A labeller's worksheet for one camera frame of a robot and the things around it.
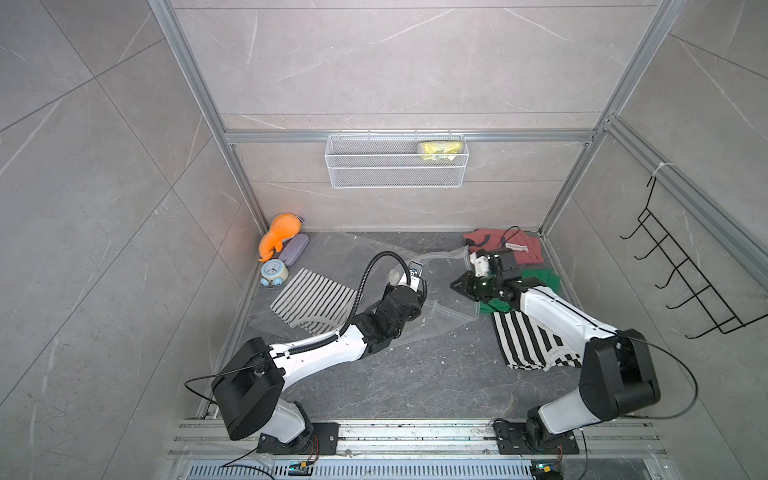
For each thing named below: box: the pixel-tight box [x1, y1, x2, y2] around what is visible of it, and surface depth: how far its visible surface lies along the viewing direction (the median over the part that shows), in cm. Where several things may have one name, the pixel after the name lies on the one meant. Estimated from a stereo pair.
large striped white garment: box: [270, 268, 359, 335], surface depth 100 cm
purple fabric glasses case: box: [279, 233, 309, 267], surface depth 113 cm
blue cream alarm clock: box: [260, 259, 289, 287], surface depth 105 cm
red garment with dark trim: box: [463, 228, 544, 265], surface depth 117 cm
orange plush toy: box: [258, 213, 301, 262], surface depth 115 cm
